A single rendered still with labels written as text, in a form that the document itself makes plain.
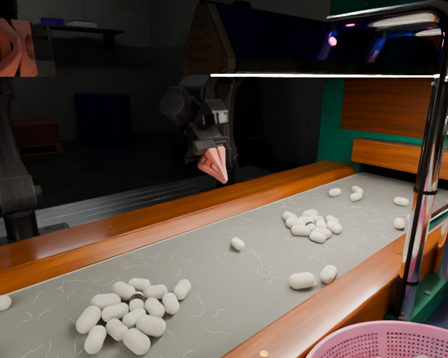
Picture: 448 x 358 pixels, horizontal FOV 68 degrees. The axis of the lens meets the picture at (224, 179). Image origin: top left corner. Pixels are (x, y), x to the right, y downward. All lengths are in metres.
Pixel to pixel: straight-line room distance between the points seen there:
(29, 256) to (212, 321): 0.32
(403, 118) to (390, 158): 0.13
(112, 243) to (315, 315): 0.36
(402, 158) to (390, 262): 0.49
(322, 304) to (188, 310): 0.17
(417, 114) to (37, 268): 0.98
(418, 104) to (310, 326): 0.79
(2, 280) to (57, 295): 0.09
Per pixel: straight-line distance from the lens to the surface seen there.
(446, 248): 0.66
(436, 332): 0.47
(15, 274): 0.60
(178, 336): 0.44
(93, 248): 0.62
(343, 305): 0.47
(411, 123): 1.09
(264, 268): 0.56
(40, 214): 1.07
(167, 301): 0.47
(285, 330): 0.42
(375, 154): 1.06
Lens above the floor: 1.04
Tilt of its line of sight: 17 degrees down
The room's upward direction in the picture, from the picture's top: straight up
